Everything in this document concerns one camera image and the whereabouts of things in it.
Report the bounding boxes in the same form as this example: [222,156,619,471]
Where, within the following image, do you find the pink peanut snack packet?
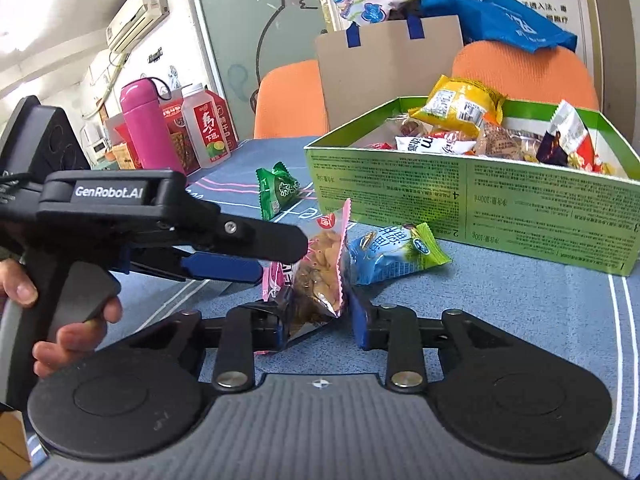
[262,200,352,344]

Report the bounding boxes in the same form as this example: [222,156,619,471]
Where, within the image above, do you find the white im snack packet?
[395,136,476,155]

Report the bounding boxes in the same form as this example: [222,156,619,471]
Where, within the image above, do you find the yellow soft bread packet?
[409,75,506,139]

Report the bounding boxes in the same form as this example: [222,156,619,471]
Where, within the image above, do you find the red white blue snack packet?
[536,101,600,172]

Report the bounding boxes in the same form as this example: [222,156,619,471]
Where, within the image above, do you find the person's left hand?
[1,259,122,377]

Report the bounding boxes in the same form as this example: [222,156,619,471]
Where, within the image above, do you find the blue green small packet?
[348,222,451,286]

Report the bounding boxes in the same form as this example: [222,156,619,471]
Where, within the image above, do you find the small green candy packet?
[256,162,300,221]

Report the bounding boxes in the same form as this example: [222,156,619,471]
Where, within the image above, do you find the pink thermos bottle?
[119,78,184,172]

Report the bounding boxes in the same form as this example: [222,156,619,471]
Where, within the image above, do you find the left orange chair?
[254,60,329,139]

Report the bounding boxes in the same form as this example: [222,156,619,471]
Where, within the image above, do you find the orange chair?
[254,60,329,139]
[451,41,600,110]

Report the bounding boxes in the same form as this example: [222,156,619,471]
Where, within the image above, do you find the red orange snack carton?
[115,78,238,176]

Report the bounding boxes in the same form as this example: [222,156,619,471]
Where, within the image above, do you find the dark clear snack packet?
[475,122,542,162]

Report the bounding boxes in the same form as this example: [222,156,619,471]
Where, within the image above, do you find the green white cardboard box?
[305,96,639,276]

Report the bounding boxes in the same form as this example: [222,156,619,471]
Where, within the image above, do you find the blue tablecloth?
[102,138,639,479]

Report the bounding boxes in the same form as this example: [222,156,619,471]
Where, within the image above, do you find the right orange chair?
[451,41,600,110]

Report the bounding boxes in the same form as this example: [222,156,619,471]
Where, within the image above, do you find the blue fabric bag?
[419,0,578,53]

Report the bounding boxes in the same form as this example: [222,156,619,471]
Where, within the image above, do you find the brown paper bag blue handles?
[316,15,463,129]

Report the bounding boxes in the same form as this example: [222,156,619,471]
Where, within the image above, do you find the wall air conditioner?
[105,0,169,54]

